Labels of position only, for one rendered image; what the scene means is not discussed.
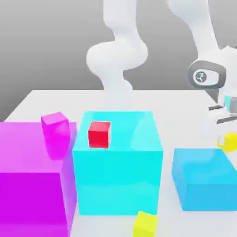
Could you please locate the small red cube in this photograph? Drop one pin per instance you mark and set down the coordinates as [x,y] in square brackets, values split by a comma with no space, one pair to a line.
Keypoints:
[99,136]

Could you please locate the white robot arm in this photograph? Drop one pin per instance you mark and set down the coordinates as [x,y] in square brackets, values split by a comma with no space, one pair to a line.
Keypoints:
[118,55]

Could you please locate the small magenta cube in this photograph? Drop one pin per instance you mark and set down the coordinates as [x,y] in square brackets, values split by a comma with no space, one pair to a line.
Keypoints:
[55,127]

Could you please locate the large blue box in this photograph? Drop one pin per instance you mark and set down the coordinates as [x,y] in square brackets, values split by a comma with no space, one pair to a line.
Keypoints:
[207,181]

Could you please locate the large cyan box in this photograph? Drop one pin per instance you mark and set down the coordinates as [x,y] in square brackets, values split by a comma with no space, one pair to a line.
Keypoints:
[118,181]

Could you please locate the small yellow cube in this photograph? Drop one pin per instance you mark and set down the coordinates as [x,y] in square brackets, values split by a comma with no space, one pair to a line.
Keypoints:
[230,141]
[145,225]

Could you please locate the large magenta box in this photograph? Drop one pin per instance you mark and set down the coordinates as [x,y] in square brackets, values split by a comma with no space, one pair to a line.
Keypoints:
[29,194]

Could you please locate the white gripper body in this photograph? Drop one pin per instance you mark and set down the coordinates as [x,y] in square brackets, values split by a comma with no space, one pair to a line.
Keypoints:
[213,125]

